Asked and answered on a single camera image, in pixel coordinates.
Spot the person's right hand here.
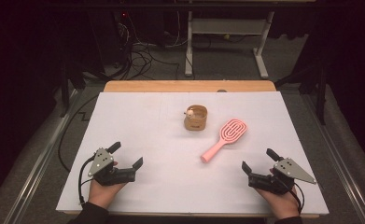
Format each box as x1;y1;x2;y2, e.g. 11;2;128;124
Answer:
254;167;302;220

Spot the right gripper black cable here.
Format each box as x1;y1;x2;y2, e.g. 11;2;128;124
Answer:
289;181;306;215

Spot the dark metal stand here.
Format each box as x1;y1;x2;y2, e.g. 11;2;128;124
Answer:
274;61;331;126
58;58;89;119

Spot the black computer tower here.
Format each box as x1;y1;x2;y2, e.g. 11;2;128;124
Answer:
88;10;132;71

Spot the white table mat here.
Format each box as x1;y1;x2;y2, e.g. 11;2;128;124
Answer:
55;91;330;216

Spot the long black floor cable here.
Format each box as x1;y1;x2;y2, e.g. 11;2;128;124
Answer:
57;94;101;173

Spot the person's left hand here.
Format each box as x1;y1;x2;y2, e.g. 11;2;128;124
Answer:
88;161;127;210

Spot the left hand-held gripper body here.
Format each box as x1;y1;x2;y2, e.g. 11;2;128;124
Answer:
87;147;137;187

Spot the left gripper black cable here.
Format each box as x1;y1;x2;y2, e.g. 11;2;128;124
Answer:
77;156;96;207

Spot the pink hairbrush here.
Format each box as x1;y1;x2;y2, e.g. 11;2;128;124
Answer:
200;118;248;164

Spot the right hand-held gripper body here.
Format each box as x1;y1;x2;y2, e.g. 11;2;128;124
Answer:
247;157;317;196

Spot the white metal stand frame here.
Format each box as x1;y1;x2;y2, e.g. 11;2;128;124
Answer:
184;10;275;79

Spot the bundle of black floor cables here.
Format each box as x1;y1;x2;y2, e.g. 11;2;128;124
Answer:
117;11;182;81

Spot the aluminium floor rail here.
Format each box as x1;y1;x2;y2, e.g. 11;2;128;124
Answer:
2;88;82;224
301;92;365;224

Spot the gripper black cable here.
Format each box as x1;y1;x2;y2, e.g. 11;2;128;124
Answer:
289;181;306;215
77;156;96;207

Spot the wooden table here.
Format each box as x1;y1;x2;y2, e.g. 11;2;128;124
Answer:
63;79;322;219

